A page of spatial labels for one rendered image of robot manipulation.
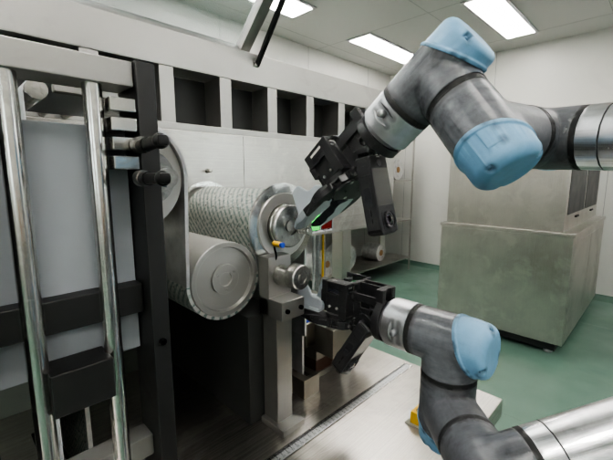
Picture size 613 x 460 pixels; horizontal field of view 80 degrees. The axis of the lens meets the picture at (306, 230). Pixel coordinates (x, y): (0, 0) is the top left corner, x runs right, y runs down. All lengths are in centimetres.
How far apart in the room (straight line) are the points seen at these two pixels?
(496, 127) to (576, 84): 467
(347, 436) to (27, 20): 90
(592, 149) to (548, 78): 466
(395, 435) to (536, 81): 475
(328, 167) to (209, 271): 24
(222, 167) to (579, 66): 455
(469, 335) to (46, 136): 50
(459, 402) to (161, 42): 87
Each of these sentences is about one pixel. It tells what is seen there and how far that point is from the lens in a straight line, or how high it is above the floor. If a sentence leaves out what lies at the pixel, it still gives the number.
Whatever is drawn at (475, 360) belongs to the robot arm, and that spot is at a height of 111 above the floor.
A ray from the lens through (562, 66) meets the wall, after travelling 515.
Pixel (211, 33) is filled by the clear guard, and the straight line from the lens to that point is 103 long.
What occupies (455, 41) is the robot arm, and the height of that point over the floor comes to 148.
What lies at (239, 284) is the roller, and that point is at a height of 116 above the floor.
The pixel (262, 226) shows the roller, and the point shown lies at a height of 125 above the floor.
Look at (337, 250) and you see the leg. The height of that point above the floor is 101.
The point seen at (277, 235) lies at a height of 124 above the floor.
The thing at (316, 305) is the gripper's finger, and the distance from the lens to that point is 66.
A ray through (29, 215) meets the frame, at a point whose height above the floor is 131.
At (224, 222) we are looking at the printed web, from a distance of 68.
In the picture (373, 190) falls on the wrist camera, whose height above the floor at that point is 132.
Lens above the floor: 134
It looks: 9 degrees down
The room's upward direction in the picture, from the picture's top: straight up
